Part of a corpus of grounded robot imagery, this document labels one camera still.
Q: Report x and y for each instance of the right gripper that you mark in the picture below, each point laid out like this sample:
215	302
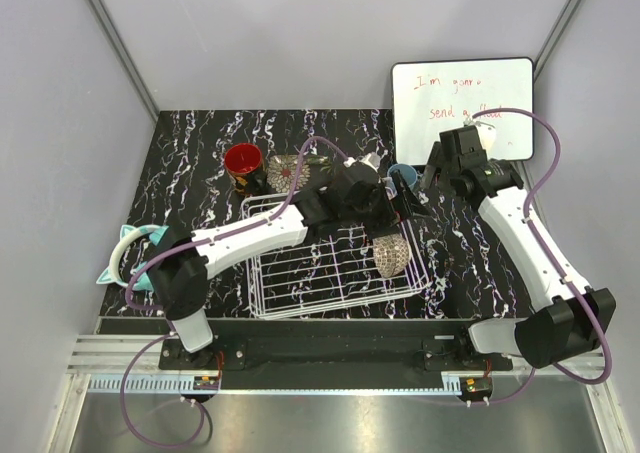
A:
436	161

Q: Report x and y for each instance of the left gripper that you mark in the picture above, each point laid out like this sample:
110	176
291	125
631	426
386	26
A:
391	217

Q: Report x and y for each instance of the brown patterned bowl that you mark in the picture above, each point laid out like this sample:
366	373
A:
391	255

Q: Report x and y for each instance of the black floral square plate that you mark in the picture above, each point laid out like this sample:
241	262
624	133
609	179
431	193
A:
281	170

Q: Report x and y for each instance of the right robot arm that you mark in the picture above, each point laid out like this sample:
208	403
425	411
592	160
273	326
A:
569	317

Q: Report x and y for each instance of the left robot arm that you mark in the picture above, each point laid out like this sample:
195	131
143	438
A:
184	263

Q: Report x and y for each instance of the light blue cup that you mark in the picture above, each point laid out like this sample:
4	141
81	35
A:
407	172

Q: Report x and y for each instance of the white whiteboard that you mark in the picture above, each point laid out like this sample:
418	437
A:
431	97

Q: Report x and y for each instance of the red and black mug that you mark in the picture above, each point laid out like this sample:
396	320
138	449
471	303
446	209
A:
245	165

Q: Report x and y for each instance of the black marble mat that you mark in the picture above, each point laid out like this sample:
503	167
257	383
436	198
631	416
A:
320	211

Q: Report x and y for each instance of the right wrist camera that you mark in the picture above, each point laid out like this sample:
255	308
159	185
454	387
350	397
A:
487	133

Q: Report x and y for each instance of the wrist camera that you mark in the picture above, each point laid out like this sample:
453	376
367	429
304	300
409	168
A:
487	133
372	160

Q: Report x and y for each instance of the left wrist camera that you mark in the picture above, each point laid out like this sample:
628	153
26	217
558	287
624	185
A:
372	160

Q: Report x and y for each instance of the white wire dish rack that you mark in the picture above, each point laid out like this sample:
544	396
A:
334	273

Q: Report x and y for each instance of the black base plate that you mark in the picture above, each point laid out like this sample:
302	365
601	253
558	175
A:
379	354

